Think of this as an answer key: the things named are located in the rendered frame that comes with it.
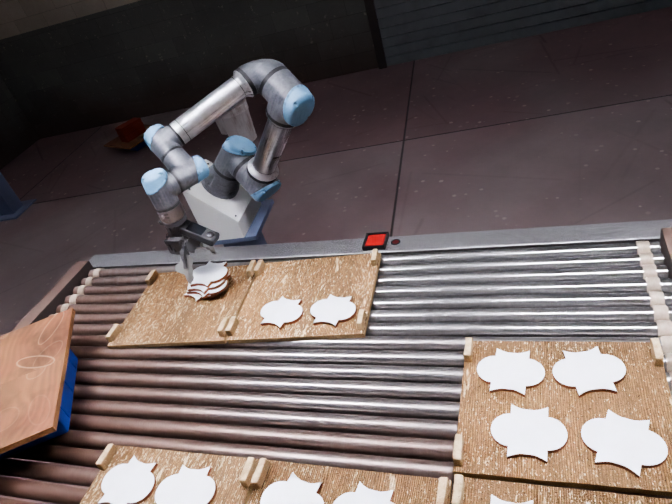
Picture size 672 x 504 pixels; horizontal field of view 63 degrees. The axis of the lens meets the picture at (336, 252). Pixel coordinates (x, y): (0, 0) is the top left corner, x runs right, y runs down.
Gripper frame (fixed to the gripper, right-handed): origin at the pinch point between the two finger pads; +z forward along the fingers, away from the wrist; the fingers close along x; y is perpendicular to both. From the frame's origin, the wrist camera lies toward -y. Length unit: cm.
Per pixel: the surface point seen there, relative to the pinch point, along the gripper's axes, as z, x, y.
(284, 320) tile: 6.5, 12.7, -33.8
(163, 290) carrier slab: 7.8, 3.5, 19.6
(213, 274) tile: 1.8, 0.4, -2.6
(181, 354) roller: 9.8, 27.0, -4.5
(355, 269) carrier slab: 7.6, -12.1, -46.2
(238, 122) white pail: 78, -292, 197
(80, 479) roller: 10, 68, -2
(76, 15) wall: -26, -383, 430
